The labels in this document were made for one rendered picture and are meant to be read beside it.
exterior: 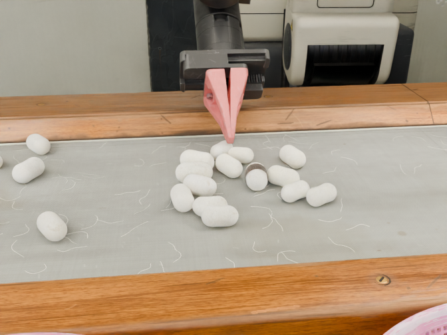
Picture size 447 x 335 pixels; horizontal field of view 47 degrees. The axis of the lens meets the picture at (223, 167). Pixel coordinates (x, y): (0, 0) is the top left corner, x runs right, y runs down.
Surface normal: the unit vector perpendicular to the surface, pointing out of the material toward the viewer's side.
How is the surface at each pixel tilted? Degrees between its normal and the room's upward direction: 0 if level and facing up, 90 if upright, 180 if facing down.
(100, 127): 45
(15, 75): 90
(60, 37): 90
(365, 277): 0
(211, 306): 0
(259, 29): 90
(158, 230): 0
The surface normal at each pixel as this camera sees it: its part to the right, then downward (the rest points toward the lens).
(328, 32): 0.04, 0.55
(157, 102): 0.00, -0.90
